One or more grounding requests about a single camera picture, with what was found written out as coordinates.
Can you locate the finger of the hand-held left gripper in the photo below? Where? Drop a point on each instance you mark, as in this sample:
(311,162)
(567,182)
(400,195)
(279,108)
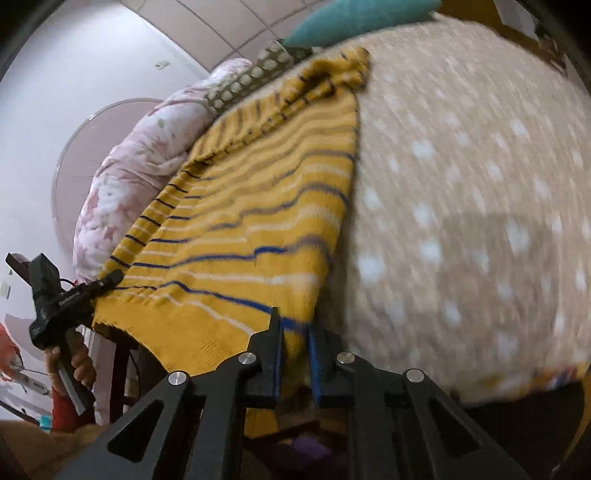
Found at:
(107,281)

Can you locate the beige dotted quilted bedspread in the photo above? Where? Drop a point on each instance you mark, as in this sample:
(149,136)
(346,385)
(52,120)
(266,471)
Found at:
(461,207)

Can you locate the white wall switch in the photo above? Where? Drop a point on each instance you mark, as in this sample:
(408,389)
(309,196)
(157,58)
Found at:
(161,64)

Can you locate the yellow striped knit sweater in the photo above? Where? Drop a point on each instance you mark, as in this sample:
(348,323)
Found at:
(240,240)

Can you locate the green hedgehog print bolster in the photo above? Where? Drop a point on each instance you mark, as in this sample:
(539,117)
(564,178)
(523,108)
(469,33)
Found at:
(244,81)

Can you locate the person's left hand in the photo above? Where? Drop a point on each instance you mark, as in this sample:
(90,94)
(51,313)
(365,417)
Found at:
(83,364)

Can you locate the purple cloth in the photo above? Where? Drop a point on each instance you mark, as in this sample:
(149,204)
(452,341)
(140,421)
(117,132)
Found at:
(307,450)

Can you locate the teal pillow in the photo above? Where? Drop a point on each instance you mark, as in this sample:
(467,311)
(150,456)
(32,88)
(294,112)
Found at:
(351,21)

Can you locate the dark wooden chair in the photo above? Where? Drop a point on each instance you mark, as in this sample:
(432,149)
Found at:
(120,374)

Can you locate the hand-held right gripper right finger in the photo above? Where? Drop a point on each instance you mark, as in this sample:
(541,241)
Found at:
(315,364)

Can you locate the wooden door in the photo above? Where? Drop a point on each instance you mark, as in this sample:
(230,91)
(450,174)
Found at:
(466,9)

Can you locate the pink panelled wardrobe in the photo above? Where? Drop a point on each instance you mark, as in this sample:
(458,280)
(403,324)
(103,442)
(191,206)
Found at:
(221,27)

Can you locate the person's left forearm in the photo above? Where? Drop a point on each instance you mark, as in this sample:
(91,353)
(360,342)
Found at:
(64,410)

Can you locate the pink floral duvet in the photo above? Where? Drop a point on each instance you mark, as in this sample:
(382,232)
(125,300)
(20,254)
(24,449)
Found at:
(134,175)

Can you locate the pink arched headboard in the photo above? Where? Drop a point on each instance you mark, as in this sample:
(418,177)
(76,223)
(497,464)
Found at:
(78,152)

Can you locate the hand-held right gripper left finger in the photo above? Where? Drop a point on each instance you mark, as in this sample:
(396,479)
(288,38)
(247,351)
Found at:
(275,357)

